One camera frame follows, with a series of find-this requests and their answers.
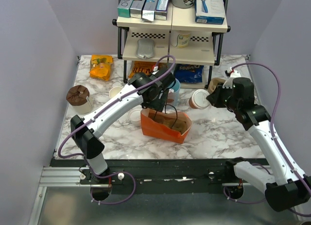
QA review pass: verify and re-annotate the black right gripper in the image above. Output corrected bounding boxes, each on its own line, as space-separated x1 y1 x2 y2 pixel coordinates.
207 82 241 111

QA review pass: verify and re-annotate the brown pulp cup carrier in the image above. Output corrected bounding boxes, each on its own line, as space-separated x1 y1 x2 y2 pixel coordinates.
207 78 225 94

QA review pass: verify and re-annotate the single white cup lid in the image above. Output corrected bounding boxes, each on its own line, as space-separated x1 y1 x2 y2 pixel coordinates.
191 89 210 109

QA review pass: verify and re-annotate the single kraft paper cup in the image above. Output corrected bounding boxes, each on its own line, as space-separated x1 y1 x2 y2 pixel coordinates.
189 98 197 109

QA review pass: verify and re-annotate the orange paper bag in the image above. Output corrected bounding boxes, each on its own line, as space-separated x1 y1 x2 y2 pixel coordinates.
140 109 192 144

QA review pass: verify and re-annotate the separated brown pulp carrier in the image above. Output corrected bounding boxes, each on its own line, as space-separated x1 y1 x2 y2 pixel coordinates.
148 113 188 134

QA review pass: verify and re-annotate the kraft paper cup stack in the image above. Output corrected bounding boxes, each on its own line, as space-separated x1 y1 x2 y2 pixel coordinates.
108 87 123 99

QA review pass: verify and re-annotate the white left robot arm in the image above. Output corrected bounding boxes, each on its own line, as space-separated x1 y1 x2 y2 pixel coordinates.
70 70 175 184

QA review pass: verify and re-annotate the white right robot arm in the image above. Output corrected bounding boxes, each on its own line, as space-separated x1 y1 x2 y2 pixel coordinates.
207 77 311 212

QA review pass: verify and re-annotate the blue cylindrical sugar container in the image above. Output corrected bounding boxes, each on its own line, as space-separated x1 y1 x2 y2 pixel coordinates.
167 79 180 106

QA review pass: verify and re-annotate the brown cookie snack bag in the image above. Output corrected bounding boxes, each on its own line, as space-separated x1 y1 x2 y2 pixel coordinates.
158 63 172 70

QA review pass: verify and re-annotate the orange kettle chips bag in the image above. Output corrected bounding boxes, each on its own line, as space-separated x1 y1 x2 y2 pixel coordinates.
128 61 156 79

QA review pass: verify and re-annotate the blue doritos bag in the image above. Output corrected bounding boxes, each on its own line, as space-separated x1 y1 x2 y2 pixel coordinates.
174 64 204 84

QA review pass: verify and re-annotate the silver grey sponge pouch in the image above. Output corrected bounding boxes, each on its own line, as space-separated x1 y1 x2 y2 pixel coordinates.
136 38 155 59

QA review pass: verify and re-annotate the cream black shelf rack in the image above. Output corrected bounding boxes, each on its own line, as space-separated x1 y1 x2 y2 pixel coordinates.
112 5 231 88

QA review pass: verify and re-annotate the orange yellow snack bag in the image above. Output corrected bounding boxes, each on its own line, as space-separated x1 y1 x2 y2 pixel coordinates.
89 55 113 81

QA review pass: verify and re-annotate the white yellow printed cup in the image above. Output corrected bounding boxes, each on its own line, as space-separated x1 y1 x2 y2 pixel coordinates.
171 30 191 49

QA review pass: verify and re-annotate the brown topped white container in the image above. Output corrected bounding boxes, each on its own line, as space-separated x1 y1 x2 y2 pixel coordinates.
66 85 93 114

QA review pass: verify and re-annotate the silver blue toothpaste box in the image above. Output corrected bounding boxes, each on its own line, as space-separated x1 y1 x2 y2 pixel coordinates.
142 0 158 22

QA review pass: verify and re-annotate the purple white toothpaste box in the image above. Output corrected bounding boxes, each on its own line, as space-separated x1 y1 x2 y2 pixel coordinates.
155 0 170 20

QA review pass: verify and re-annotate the blue razor package box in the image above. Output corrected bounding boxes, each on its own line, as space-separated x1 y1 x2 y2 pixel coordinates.
195 0 225 25

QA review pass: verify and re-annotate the teal toothpaste box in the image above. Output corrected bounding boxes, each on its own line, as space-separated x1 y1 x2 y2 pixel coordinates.
118 0 134 18

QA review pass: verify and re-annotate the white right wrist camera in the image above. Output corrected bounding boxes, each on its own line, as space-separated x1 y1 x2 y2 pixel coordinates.
223 68 241 88

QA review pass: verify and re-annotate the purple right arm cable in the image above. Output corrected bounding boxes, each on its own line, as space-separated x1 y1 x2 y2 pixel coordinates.
229 62 311 217

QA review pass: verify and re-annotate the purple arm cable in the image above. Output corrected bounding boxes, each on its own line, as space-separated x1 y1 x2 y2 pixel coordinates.
57 54 176 160
229 62 311 217

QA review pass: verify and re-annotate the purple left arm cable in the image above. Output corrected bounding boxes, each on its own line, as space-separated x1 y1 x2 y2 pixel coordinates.
57 54 176 160

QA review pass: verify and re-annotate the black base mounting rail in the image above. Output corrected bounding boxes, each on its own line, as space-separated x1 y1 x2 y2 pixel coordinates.
50 159 242 196

